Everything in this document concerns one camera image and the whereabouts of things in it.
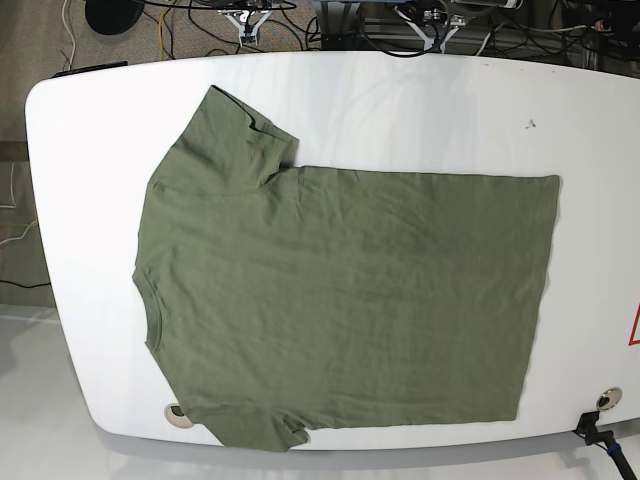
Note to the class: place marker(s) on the black round stand base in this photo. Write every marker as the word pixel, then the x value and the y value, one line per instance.
pixel 112 17

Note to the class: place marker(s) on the black aluminium frame post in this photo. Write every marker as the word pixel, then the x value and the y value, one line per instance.
pixel 339 25

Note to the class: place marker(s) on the silver table grommet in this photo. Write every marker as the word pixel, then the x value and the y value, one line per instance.
pixel 609 399
pixel 175 416

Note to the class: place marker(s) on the right silver table grommet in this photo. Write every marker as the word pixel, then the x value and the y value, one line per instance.
pixel 609 399

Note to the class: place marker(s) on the red triangle sticker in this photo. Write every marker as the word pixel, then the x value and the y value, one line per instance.
pixel 634 335

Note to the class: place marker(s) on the black clamp with cable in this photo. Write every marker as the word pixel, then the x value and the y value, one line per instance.
pixel 588 431

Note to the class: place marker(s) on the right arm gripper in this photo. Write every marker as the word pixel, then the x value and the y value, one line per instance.
pixel 247 22

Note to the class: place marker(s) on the olive green T-shirt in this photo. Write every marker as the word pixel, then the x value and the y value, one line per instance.
pixel 283 299

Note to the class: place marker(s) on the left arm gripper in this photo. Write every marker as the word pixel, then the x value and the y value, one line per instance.
pixel 434 26

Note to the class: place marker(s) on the left silver table grommet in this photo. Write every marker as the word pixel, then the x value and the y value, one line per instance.
pixel 175 416

